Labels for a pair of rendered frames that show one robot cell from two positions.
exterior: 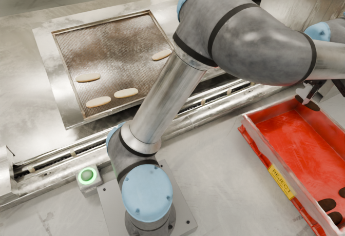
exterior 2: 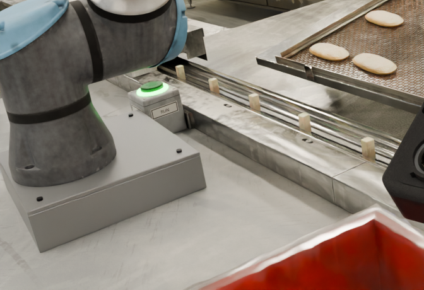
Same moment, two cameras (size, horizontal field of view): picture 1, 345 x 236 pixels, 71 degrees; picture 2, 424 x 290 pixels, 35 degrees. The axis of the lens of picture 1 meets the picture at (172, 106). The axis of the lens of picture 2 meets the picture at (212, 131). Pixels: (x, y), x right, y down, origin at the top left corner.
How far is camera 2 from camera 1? 1.05 m
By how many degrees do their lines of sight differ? 76
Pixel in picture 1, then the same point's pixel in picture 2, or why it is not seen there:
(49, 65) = not seen: outside the picture
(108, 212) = not seen: hidden behind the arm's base
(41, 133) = (264, 69)
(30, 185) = (151, 77)
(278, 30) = not seen: outside the picture
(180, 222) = (43, 191)
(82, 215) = not seen: hidden behind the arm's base
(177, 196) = (100, 179)
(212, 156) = (247, 254)
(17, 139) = (245, 60)
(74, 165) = (186, 91)
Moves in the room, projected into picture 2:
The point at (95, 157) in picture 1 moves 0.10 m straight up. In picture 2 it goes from (204, 100) to (194, 45)
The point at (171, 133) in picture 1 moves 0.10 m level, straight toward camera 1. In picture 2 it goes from (286, 154) to (212, 165)
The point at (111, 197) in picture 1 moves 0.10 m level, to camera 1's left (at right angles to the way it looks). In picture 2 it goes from (115, 123) to (123, 102)
